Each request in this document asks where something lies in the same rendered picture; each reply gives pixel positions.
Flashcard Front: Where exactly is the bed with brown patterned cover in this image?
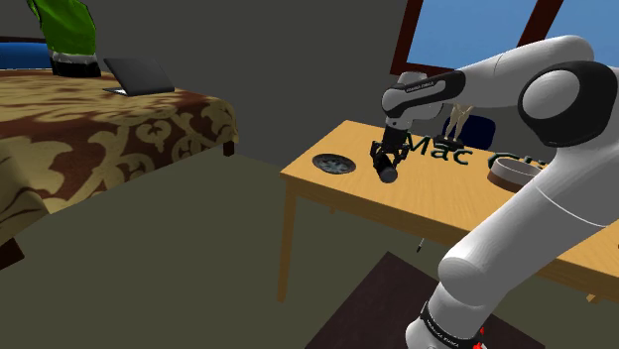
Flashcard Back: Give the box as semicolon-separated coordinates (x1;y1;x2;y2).
0;67;240;272

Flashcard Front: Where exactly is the dark robot stand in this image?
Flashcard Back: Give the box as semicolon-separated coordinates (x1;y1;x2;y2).
304;250;548;349

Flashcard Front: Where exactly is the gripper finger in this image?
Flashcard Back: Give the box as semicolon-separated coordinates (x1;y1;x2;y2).
369;140;389;170
392;145;412;171

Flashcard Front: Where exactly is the dark grey laptop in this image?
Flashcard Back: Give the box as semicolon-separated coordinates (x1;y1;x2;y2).
101;57;177;98

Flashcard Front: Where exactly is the dark grey patterned plate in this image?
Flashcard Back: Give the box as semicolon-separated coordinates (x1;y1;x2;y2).
311;153;357;175

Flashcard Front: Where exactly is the brown bowl with white rim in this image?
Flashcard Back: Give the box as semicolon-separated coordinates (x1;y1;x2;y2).
486;157;546;194

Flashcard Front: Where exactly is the dark blue chair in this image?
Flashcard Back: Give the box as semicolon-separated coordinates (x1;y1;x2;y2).
439;113;497;152

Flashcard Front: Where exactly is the window with dark red frame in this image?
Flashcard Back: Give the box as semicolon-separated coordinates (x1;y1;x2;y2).
389;0;619;77

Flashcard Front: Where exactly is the green plant in black pot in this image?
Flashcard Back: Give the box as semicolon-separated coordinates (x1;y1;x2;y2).
26;0;103;79

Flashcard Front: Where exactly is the dark grey cylinder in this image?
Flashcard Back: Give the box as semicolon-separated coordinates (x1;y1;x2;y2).
376;161;401;184

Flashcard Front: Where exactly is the light wooden table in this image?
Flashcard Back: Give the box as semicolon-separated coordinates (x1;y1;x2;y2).
276;119;619;306

